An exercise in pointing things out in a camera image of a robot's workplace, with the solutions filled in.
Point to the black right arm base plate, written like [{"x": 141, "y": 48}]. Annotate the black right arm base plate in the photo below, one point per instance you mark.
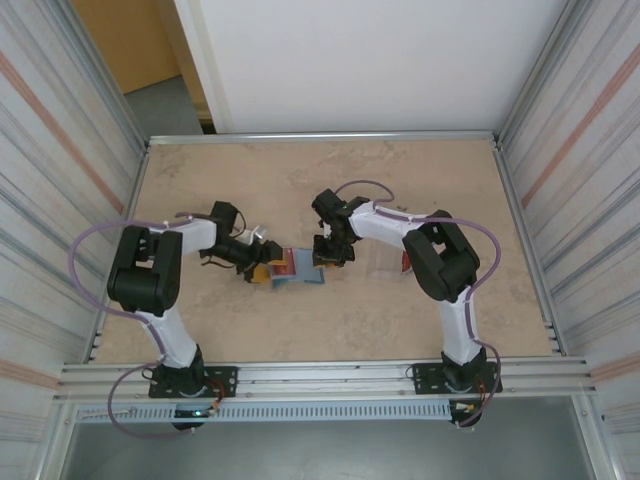
[{"x": 425, "y": 377}]

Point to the red VIP card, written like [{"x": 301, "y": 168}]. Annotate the red VIP card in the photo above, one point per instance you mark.
[{"x": 285, "y": 270}]

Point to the orange wooden door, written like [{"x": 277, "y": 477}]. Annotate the orange wooden door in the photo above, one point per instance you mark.
[{"x": 125, "y": 40}]

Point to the clear plastic card case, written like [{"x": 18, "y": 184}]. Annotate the clear plastic card case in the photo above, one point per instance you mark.
[{"x": 385, "y": 262}]

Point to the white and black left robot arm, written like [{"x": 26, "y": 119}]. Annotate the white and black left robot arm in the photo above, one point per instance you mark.
[{"x": 145, "y": 280}]

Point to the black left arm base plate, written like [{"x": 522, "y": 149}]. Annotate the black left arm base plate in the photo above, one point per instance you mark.
[{"x": 225, "y": 380}]

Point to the red card stack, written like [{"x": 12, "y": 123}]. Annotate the red card stack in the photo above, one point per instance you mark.
[{"x": 406, "y": 262}]

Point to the aluminium frame rail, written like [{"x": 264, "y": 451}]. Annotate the aluminium frame rail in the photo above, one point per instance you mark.
[
  {"x": 129, "y": 210},
  {"x": 320, "y": 382},
  {"x": 320, "y": 138},
  {"x": 517, "y": 210}
]

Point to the blue leather card holder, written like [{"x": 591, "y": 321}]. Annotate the blue leather card holder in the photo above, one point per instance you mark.
[{"x": 305, "y": 260}]

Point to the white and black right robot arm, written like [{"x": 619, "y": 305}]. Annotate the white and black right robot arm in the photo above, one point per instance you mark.
[{"x": 445, "y": 265}]

